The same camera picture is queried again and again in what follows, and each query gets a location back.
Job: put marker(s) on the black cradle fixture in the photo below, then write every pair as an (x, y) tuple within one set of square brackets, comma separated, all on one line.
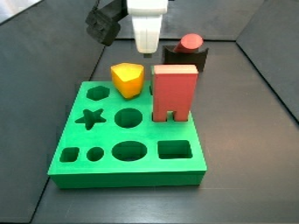
[(179, 58)]

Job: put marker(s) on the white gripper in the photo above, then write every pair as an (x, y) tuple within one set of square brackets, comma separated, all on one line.
[(145, 13)]

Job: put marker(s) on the green shape sorter board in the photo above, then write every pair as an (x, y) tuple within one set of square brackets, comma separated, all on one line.
[(113, 147)]

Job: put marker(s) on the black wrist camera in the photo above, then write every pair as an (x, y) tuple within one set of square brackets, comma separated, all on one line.
[(103, 21)]

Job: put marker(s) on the yellow pentagon block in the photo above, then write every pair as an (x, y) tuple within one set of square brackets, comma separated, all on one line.
[(128, 79)]

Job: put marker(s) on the red arch block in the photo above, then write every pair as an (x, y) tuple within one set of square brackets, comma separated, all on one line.
[(172, 87)]

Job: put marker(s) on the red oval cylinder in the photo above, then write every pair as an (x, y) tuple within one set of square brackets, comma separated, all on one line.
[(189, 43)]

